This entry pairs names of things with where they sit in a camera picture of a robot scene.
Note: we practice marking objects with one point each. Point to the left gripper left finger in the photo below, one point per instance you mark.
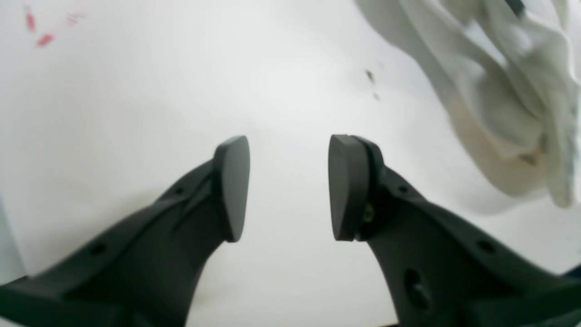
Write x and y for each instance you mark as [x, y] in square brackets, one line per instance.
[143, 271]

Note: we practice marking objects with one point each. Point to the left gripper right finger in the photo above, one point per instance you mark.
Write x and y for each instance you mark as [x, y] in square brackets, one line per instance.
[441, 270]

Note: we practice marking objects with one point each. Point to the white printed T-shirt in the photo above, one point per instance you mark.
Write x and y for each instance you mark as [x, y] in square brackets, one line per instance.
[508, 72]

